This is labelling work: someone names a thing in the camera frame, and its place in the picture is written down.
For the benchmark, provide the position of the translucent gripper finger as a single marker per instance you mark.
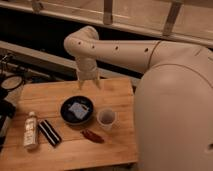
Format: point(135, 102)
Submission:
point(97, 83)
point(80, 84)

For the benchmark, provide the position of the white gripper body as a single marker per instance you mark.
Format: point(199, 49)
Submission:
point(86, 69)

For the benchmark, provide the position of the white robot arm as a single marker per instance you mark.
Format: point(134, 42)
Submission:
point(173, 102)

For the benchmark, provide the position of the blue sponge in bowl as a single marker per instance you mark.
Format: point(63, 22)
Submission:
point(79, 110)

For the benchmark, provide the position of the black round bowl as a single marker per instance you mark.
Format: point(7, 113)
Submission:
point(69, 117)

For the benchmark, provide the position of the clear plastic cup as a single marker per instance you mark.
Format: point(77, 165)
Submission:
point(106, 117)

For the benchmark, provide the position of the wooden cutting board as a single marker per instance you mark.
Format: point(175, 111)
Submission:
point(74, 152)

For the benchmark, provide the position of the black white striped block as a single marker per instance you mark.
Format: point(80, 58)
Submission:
point(50, 133)

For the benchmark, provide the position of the reddish brown chili pepper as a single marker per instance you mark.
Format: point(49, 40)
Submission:
point(92, 136)

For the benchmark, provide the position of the small white plastic bottle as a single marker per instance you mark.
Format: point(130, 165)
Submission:
point(30, 140)

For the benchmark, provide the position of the black round device on left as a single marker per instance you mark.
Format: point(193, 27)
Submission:
point(12, 82)

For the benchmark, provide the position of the black object at left edge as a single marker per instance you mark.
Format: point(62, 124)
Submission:
point(7, 111)

